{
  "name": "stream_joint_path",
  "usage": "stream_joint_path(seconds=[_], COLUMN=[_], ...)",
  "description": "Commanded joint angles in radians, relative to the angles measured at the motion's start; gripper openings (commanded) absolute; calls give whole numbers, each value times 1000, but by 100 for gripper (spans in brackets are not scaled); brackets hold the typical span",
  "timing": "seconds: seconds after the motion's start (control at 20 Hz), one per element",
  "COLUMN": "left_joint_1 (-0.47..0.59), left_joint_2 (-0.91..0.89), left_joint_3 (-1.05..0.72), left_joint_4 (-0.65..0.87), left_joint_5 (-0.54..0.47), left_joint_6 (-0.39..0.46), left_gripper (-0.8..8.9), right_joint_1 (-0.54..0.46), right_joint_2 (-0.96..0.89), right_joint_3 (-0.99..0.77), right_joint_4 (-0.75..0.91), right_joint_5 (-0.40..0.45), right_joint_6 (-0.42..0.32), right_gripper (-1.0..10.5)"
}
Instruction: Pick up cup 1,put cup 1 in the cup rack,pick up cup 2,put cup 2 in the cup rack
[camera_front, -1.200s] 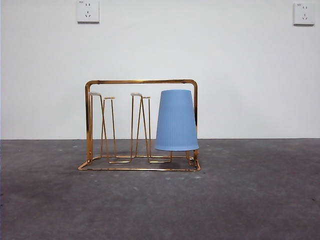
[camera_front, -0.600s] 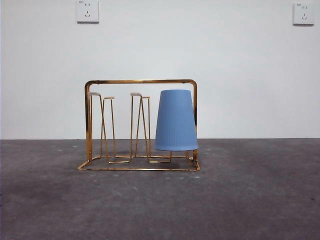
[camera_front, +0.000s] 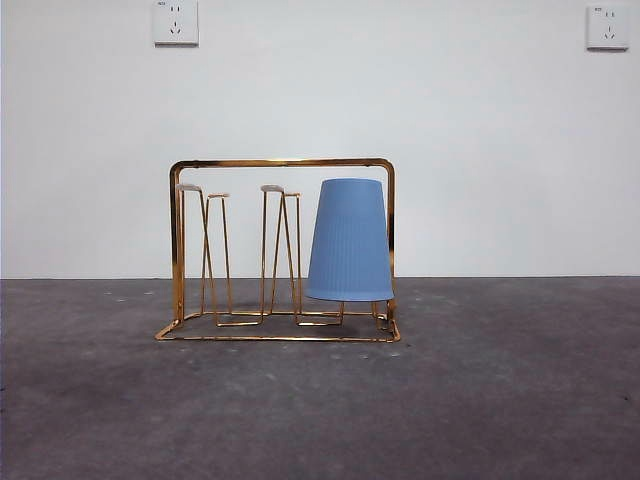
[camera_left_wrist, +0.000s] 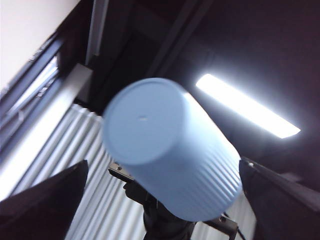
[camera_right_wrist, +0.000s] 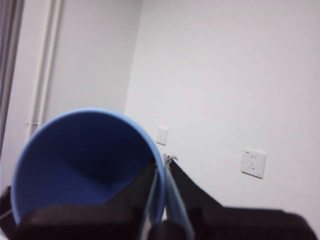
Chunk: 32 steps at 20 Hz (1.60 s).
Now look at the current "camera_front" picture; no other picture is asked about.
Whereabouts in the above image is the blue ribbed plastic cup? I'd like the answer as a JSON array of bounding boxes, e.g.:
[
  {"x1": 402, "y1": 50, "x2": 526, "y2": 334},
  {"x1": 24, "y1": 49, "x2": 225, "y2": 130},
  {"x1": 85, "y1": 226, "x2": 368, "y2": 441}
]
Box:
[{"x1": 304, "y1": 178, "x2": 395, "y2": 303}]

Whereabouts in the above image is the gold wire cup rack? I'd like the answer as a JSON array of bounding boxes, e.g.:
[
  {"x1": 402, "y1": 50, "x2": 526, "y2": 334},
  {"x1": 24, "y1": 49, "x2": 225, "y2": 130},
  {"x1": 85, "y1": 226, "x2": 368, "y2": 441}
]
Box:
[{"x1": 153, "y1": 158, "x2": 402, "y2": 344}]

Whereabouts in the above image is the white wall socket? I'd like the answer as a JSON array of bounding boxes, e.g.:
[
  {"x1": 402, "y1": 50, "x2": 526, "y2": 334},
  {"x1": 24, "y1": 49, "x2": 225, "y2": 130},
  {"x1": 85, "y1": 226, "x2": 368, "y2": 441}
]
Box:
[
  {"x1": 586, "y1": 5, "x2": 630, "y2": 52},
  {"x1": 153, "y1": 0, "x2": 200, "y2": 49}
]

